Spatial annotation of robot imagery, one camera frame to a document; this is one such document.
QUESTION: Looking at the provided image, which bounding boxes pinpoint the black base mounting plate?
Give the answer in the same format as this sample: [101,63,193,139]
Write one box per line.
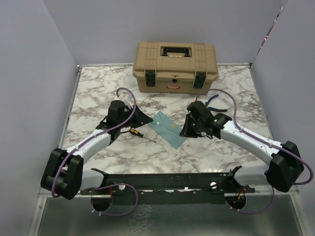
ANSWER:
[80,170,255,205]

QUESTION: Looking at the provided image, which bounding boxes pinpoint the aluminium frame rail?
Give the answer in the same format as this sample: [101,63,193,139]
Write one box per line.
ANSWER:
[57,64,83,148]

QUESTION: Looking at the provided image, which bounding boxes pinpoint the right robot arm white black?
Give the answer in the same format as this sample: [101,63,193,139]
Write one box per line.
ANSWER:
[180,101,304,192]

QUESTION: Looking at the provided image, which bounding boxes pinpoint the blue black pliers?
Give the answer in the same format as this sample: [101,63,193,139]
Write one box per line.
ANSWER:
[205,94,227,113]

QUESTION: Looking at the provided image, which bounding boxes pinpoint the tan plastic toolbox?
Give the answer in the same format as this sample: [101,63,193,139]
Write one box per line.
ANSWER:
[132,41,219,94]

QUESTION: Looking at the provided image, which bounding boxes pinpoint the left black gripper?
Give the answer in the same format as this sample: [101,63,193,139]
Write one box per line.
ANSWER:
[118,104,153,129]

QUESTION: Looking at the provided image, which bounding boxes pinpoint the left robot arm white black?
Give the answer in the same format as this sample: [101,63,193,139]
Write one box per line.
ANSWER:
[40,100,153,200]

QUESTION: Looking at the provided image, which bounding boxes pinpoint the teal envelope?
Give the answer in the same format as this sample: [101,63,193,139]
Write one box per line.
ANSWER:
[149,111,186,149]

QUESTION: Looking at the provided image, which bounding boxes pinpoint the yellow black screwdriver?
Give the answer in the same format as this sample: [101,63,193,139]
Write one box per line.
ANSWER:
[129,128,156,143]

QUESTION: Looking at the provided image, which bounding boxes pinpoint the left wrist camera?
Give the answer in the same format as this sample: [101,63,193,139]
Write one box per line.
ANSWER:
[121,95,134,110]

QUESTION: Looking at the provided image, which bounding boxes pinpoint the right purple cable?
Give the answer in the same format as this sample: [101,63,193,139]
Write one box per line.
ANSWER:
[194,88,308,215]

